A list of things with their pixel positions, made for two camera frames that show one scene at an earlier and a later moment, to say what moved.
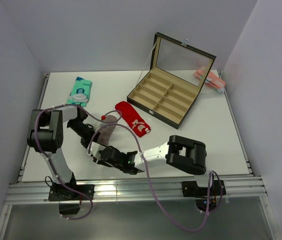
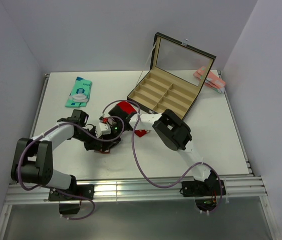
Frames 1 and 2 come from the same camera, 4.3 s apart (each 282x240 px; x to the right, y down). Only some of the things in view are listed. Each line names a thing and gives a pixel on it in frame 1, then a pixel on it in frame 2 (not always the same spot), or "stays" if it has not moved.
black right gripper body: [100, 161] -> [115, 130]
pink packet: [211, 80] stays
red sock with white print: [129, 114] stays
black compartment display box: [169, 90] stays
